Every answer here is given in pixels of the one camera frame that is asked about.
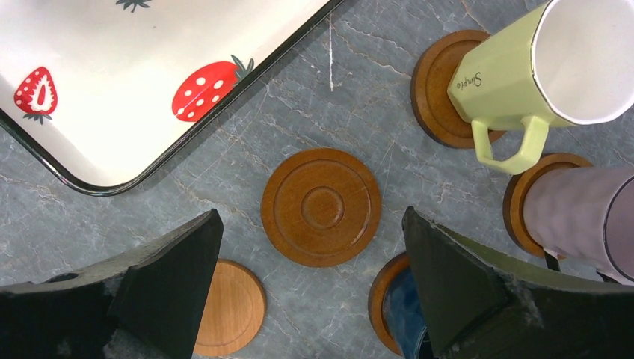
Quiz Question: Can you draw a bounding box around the light brown wooden coaster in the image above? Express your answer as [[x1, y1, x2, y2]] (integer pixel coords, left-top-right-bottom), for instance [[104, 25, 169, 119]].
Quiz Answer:
[[194, 259, 267, 356]]

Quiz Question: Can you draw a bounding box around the dark brown wooden coaster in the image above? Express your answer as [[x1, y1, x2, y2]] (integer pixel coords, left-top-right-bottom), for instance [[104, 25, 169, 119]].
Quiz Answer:
[[502, 153, 593, 260], [260, 147, 382, 267], [410, 30, 490, 149], [368, 252, 410, 356]]

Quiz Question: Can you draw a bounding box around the strawberry pattern white tray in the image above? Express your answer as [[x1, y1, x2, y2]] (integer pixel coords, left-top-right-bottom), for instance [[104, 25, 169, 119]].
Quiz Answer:
[[1, 1, 338, 196]]

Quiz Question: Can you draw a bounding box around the light green cup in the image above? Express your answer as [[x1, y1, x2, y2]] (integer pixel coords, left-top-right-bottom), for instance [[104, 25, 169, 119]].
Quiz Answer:
[[447, 1, 633, 174]]

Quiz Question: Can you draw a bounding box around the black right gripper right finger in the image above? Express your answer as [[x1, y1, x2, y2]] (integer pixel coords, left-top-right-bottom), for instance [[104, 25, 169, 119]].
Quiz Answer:
[[401, 207, 633, 358]]

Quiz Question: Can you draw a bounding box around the dark blue mug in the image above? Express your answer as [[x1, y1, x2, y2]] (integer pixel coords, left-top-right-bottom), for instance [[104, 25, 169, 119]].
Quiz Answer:
[[383, 268, 435, 359]]

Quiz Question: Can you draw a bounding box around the purple glass mug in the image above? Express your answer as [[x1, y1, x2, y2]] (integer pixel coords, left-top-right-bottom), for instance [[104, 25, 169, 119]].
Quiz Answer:
[[523, 167, 633, 285]]

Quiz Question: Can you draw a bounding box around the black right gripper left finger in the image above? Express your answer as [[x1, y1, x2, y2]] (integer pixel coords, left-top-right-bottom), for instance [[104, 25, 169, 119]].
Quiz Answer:
[[1, 209, 224, 358]]

